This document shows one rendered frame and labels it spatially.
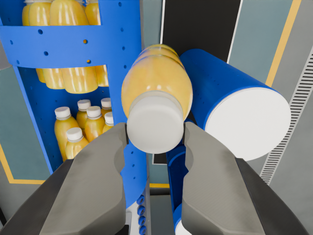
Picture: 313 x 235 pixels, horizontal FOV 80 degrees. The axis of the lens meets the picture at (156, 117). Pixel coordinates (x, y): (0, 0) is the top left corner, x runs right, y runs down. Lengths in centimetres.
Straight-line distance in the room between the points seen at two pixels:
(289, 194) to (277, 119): 225
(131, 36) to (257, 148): 56
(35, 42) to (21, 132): 187
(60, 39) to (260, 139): 64
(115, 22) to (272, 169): 233
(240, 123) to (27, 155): 209
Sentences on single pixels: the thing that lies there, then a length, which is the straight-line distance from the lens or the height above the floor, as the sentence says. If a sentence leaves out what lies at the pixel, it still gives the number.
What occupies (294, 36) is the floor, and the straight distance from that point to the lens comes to 192.
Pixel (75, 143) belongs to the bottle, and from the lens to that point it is 56.
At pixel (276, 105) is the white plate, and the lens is 69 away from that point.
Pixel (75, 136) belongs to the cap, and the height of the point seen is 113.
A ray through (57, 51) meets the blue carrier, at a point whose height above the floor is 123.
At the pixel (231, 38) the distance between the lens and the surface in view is 152.
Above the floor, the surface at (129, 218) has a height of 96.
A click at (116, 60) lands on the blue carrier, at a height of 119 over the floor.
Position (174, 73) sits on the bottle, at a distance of 16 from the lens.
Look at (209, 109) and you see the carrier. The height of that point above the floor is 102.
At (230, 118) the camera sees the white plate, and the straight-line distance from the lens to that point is 64.
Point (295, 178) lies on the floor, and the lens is 276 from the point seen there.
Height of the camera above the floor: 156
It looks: 63 degrees down
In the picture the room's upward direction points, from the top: 177 degrees clockwise
